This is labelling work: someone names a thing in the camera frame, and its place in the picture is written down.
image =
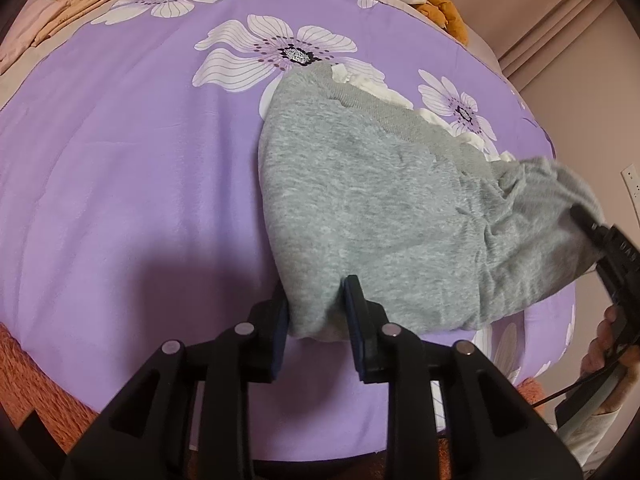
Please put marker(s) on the grey New York sweatshirt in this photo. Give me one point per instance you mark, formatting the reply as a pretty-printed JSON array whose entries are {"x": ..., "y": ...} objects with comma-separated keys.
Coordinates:
[{"x": 440, "y": 236}]

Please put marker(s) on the pink curtain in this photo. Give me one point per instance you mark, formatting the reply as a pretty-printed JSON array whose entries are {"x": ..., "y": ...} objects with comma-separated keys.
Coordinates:
[{"x": 526, "y": 36}]

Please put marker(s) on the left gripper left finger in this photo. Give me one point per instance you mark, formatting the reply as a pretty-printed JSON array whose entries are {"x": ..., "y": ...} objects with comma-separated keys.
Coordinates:
[{"x": 187, "y": 394}]

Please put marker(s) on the purple floral bed sheet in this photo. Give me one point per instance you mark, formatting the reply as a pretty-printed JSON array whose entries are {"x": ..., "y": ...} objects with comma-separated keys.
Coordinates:
[{"x": 129, "y": 197}]

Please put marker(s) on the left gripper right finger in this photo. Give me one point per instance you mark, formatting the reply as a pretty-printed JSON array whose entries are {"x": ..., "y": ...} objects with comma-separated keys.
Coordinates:
[{"x": 492, "y": 432}]

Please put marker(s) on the white wall power strip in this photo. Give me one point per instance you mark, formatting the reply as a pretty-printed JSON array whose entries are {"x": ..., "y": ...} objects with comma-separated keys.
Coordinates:
[{"x": 632, "y": 181}]

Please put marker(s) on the folded orange garment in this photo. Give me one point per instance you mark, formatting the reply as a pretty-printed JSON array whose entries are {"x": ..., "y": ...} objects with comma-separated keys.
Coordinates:
[{"x": 68, "y": 11}]

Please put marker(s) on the folded pink garment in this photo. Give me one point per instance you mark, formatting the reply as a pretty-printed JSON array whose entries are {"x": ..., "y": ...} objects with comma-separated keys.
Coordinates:
[{"x": 32, "y": 18}]

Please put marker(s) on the person right hand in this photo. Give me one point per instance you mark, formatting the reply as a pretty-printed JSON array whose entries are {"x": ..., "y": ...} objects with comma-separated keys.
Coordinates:
[{"x": 594, "y": 360}]

